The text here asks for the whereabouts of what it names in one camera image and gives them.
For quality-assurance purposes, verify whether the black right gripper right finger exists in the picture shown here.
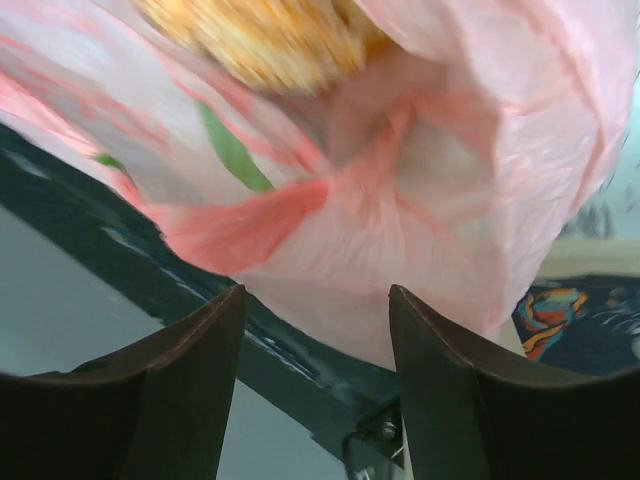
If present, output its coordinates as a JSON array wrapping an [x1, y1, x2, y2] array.
[[389, 285, 639, 480]]

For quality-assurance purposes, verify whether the beige canvas tote bag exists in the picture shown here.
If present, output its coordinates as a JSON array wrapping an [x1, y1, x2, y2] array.
[[511, 240, 639, 376]]

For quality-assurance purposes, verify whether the pink plastic bag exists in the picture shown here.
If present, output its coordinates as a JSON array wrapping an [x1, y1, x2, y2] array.
[[1, 1, 639, 369]]

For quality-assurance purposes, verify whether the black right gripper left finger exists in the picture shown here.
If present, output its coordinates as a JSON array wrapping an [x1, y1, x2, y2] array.
[[1, 286, 246, 479]]

